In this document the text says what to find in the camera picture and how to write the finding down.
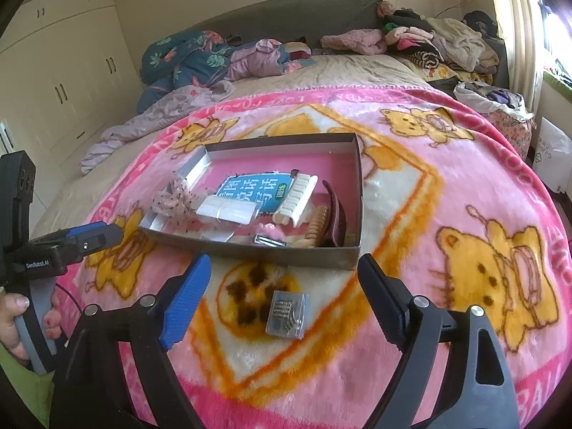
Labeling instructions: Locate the lilac cloth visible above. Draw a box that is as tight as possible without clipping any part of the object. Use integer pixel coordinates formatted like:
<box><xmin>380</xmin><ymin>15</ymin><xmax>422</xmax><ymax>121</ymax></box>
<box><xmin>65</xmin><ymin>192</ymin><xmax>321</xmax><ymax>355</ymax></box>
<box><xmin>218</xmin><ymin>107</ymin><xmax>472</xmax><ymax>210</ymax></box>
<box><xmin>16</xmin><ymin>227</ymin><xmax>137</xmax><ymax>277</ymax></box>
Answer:
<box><xmin>80</xmin><ymin>81</ymin><xmax>238</xmax><ymax>176</ymax></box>

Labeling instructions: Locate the brown cardboard box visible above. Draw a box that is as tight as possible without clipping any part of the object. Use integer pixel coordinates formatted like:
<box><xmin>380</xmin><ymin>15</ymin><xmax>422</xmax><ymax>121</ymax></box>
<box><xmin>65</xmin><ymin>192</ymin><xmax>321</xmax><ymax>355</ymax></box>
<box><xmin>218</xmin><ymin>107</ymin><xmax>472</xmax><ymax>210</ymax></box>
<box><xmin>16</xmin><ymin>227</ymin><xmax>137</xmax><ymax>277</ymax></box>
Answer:
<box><xmin>138</xmin><ymin>133</ymin><xmax>364</xmax><ymax>271</ymax></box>

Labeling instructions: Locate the purple pink garment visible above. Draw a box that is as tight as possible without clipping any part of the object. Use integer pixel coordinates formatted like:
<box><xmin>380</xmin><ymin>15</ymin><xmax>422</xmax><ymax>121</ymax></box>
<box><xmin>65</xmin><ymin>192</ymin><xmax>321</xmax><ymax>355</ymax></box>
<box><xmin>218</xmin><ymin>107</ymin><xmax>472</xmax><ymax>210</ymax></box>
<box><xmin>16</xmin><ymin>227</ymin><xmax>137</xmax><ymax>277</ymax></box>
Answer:
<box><xmin>228</xmin><ymin>39</ymin><xmax>314</xmax><ymax>82</ymax></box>

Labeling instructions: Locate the clear packet of hairpins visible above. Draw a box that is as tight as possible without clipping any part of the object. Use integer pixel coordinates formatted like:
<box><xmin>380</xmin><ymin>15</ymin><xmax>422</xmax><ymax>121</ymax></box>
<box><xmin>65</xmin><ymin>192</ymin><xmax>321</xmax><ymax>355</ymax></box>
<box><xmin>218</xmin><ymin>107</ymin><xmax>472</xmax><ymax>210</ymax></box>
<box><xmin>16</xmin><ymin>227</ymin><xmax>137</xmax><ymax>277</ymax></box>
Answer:
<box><xmin>265</xmin><ymin>290</ymin><xmax>310</xmax><ymax>340</ymax></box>

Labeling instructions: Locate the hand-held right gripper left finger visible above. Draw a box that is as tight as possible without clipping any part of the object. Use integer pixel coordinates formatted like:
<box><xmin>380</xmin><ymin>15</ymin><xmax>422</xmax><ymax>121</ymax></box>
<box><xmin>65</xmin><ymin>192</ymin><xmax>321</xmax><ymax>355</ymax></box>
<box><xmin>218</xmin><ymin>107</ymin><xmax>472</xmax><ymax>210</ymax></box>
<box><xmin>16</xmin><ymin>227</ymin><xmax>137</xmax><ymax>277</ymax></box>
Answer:
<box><xmin>49</xmin><ymin>253</ymin><xmax>212</xmax><ymax>429</ymax></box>

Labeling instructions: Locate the pink lace hair bow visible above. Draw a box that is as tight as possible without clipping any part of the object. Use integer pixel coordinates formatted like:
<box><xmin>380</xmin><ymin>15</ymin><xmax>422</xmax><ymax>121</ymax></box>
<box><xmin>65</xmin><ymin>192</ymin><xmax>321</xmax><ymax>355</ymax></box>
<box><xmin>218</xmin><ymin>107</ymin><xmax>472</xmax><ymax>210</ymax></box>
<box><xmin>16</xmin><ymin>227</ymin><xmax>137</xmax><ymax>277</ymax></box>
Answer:
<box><xmin>149</xmin><ymin>176</ymin><xmax>212</xmax><ymax>234</ymax></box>

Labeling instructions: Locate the person's left forearm green sleeve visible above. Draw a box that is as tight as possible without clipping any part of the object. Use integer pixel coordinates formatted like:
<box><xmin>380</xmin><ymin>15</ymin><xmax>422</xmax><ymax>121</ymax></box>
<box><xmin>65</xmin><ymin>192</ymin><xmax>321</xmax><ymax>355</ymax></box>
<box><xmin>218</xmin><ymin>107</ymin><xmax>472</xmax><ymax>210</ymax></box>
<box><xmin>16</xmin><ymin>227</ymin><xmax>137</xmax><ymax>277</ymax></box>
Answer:
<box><xmin>0</xmin><ymin>343</ymin><xmax>55</xmax><ymax>429</ymax></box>

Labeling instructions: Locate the brown hair clip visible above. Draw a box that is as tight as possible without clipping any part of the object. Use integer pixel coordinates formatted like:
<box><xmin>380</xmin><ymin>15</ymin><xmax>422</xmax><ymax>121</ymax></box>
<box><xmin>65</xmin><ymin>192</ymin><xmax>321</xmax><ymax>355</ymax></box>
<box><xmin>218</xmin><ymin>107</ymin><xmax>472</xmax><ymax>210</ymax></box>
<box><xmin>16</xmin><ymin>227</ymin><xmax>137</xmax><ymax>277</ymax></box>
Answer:
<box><xmin>322</xmin><ymin>179</ymin><xmax>355</xmax><ymax>248</ymax></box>

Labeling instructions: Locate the silver snap clip pink pompom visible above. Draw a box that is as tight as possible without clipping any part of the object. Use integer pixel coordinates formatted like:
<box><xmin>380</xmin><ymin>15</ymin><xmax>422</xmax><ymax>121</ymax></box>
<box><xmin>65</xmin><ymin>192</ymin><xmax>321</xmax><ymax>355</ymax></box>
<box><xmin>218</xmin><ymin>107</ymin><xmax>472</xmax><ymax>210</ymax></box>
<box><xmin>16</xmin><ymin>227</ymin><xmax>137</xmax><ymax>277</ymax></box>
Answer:
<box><xmin>253</xmin><ymin>221</ymin><xmax>287</xmax><ymax>248</ymax></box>

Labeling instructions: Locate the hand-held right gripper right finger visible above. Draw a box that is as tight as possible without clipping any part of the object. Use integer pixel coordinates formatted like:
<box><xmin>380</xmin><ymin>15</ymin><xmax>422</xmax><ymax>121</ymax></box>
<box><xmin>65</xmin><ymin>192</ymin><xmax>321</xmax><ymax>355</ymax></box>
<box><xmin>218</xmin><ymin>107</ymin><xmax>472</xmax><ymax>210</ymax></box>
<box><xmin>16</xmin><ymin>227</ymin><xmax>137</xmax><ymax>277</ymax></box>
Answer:
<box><xmin>356</xmin><ymin>253</ymin><xmax>522</xmax><ymax>429</ymax></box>

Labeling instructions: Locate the dark blue floral quilt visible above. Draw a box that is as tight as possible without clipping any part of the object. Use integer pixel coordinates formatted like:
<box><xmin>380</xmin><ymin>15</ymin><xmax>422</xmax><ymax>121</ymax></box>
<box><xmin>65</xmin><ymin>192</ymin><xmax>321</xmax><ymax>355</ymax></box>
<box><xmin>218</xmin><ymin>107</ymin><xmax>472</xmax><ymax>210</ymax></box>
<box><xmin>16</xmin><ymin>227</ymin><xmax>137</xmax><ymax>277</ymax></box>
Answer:
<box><xmin>136</xmin><ymin>30</ymin><xmax>252</xmax><ymax>115</ymax></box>

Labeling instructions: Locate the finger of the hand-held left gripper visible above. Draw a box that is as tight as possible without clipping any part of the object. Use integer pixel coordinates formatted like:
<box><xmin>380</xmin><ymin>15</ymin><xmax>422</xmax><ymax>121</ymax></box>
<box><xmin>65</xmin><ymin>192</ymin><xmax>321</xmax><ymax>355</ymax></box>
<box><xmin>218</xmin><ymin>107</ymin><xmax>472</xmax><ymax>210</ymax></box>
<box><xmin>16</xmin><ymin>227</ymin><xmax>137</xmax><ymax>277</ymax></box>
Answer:
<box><xmin>48</xmin><ymin>222</ymin><xmax>113</xmax><ymax>243</ymax></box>
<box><xmin>61</xmin><ymin>225</ymin><xmax>125</xmax><ymax>262</ymax></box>

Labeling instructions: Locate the large white hair claw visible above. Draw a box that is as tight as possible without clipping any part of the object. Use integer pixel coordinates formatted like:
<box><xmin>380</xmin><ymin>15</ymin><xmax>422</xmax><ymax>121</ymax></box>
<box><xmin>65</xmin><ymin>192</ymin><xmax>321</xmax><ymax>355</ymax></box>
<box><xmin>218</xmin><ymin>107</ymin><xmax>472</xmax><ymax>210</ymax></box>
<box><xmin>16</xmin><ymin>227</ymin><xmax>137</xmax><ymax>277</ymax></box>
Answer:
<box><xmin>273</xmin><ymin>174</ymin><xmax>319</xmax><ymax>225</ymax></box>

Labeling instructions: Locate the bed with beige sheet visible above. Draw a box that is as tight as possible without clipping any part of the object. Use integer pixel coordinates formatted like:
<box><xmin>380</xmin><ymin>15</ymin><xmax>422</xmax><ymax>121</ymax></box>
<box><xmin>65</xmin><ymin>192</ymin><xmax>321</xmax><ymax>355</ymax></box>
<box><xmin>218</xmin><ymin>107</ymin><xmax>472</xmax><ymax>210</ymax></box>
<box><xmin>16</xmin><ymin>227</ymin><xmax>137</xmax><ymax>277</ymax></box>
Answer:
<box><xmin>31</xmin><ymin>49</ymin><xmax>453</xmax><ymax>233</ymax></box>

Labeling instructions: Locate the cream curtain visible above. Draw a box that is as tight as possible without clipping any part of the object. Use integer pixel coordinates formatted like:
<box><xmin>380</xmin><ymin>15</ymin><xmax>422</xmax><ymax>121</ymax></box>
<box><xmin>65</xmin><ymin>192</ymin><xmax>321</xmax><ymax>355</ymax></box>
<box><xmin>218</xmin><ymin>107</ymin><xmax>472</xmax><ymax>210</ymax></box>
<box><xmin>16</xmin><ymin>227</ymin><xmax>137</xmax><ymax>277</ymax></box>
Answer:
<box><xmin>486</xmin><ymin>0</ymin><xmax>551</xmax><ymax>65</ymax></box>

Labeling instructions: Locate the person's left hand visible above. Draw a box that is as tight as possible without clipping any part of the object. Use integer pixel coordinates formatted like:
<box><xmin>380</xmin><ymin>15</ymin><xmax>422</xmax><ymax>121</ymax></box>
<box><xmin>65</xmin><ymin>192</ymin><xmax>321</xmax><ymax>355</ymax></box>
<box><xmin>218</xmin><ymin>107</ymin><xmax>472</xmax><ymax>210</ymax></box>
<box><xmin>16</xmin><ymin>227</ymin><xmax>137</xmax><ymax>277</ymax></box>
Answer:
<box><xmin>0</xmin><ymin>292</ymin><xmax>64</xmax><ymax>360</ymax></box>

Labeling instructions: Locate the cream wardrobe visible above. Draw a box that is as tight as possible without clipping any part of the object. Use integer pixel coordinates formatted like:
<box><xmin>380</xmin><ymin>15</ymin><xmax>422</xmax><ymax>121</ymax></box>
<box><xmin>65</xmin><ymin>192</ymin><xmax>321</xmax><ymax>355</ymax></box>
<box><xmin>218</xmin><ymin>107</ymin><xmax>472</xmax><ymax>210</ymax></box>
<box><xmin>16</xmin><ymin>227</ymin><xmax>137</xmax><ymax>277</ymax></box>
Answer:
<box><xmin>0</xmin><ymin>0</ymin><xmax>144</xmax><ymax>179</ymax></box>

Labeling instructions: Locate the bag of clothes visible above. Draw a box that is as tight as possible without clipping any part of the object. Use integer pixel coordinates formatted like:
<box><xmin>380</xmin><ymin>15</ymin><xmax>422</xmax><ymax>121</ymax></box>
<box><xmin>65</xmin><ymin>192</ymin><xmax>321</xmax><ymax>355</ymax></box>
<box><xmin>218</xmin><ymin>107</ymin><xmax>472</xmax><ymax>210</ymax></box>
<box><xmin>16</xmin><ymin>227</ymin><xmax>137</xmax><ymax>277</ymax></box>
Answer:
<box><xmin>453</xmin><ymin>80</ymin><xmax>537</xmax><ymax>162</ymax></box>

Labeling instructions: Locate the pile of clothes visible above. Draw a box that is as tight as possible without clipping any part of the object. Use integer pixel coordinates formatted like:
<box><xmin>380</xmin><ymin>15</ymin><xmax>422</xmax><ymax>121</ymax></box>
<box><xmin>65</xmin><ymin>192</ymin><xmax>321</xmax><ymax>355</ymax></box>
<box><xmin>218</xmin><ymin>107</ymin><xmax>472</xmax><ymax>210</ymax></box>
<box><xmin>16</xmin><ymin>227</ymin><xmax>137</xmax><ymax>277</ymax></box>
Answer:
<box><xmin>379</xmin><ymin>6</ymin><xmax>502</xmax><ymax>84</ymax></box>

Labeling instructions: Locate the beige ribbed hair claw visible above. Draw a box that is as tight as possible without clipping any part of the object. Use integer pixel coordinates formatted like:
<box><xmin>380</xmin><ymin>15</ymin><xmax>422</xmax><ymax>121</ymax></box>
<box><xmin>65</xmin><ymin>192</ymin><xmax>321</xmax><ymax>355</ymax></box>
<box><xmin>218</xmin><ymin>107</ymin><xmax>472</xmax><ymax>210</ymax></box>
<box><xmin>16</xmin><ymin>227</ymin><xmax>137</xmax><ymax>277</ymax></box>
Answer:
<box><xmin>296</xmin><ymin>206</ymin><xmax>334</xmax><ymax>248</ymax></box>

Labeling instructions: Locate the pink cartoon printed blanket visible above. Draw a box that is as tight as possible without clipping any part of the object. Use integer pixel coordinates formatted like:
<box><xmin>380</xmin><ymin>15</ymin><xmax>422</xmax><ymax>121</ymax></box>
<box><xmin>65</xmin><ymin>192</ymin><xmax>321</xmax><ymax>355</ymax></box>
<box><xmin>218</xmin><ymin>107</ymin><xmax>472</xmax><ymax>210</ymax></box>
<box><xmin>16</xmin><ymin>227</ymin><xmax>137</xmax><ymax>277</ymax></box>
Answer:
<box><xmin>42</xmin><ymin>88</ymin><xmax>572</xmax><ymax>429</ymax></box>

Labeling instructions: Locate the black cable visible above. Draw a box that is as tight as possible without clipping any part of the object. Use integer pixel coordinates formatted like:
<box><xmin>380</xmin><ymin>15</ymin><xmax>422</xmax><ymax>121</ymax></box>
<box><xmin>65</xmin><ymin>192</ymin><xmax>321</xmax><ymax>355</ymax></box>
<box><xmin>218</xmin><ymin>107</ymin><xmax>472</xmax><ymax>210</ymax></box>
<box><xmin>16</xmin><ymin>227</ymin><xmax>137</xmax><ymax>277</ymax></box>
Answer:
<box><xmin>56</xmin><ymin>283</ymin><xmax>88</xmax><ymax>319</ymax></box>

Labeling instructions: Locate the white paper bag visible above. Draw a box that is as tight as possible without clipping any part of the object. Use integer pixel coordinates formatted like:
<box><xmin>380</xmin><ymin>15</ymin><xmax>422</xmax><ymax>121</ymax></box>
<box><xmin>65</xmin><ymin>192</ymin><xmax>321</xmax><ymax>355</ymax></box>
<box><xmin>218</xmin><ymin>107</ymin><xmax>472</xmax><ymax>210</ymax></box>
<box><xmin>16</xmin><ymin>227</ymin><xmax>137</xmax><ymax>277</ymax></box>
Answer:
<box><xmin>531</xmin><ymin>116</ymin><xmax>569</xmax><ymax>194</ymax></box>

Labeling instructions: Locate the pink fluffy garment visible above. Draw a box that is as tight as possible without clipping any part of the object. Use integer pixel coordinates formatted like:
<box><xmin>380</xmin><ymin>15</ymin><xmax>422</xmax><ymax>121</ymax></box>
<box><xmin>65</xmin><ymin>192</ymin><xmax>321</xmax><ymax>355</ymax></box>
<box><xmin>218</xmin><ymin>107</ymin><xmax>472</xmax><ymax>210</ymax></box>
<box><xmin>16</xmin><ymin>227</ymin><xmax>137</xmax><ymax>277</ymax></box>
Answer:
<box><xmin>320</xmin><ymin>29</ymin><xmax>388</xmax><ymax>56</ymax></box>

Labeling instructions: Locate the grey headboard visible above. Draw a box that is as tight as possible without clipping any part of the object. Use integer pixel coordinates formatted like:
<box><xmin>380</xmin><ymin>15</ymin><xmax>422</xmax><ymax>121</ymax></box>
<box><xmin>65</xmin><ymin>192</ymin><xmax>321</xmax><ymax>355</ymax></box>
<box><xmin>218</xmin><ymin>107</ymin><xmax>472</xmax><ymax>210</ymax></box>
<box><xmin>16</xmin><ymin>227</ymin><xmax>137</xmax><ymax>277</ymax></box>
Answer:
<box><xmin>196</xmin><ymin>0</ymin><xmax>386</xmax><ymax>51</ymax></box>

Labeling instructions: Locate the clear plastic packet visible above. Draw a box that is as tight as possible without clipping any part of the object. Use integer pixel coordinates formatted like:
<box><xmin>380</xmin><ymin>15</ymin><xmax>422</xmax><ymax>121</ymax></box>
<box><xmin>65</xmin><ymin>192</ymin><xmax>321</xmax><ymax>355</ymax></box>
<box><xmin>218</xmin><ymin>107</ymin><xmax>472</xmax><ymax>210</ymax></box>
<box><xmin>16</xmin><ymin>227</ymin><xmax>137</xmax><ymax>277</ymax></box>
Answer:
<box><xmin>195</xmin><ymin>197</ymin><xmax>265</xmax><ymax>225</ymax></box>

